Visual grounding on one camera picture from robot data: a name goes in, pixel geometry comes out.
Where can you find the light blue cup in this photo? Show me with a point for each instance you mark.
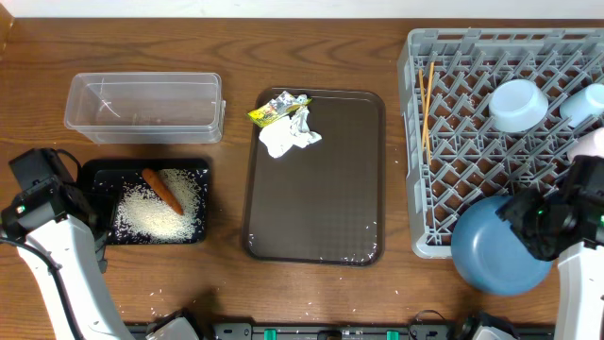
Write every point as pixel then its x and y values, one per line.
pixel 586 103

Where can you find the yellow silver snack wrapper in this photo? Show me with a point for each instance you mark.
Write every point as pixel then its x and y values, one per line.
pixel 277 108

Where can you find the orange carrot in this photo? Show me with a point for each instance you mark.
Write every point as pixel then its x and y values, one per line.
pixel 153 179

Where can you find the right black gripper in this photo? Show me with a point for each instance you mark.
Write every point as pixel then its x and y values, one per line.
pixel 516 209

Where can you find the clear plastic bin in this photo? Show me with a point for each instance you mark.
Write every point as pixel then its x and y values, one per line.
pixel 159 108

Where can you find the white paper napkin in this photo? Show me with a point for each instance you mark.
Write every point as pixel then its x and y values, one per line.
pixel 280 136

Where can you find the dark blue plate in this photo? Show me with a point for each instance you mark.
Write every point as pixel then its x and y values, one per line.
pixel 488 255

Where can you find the wooden chopstick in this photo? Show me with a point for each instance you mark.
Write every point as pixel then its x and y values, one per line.
pixel 426 106
pixel 423 90

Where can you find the light blue bowl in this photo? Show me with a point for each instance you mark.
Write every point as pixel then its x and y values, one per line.
pixel 517 105

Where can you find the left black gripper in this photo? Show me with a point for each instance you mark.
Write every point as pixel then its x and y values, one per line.
pixel 84 195

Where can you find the dark brown serving tray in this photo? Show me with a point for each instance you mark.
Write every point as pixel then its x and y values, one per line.
pixel 324 203

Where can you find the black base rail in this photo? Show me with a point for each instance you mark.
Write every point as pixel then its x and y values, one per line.
pixel 246 331

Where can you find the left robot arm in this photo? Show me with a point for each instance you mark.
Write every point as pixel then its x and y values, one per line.
pixel 60 230

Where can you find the white rice pile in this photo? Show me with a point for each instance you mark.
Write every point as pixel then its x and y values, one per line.
pixel 143 218

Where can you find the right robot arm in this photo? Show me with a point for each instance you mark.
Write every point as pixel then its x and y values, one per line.
pixel 580 313

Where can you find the white pink cup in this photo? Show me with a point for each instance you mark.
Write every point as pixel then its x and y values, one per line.
pixel 591 144

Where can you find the grey dishwasher rack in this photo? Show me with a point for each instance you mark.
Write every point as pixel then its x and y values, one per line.
pixel 470 159

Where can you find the black plastic tray bin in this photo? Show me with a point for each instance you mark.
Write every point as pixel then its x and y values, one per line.
pixel 107 176

